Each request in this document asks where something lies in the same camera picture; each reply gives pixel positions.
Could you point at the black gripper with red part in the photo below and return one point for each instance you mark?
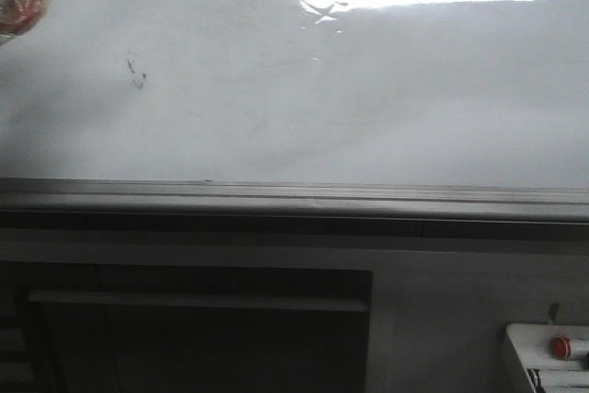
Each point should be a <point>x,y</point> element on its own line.
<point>18,17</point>

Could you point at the white whiteboard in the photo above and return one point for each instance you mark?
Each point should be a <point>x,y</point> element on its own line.
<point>386,92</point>

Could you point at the grey aluminium marker tray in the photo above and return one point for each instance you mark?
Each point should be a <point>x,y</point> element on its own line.
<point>375,210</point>

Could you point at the red emergency stop button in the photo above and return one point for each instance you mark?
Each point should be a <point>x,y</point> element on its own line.
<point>560,348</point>

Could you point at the white control box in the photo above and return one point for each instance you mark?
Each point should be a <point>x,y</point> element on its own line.
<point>533,366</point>

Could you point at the dark cabinet with grey rail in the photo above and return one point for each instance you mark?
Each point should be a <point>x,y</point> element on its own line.
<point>116,328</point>

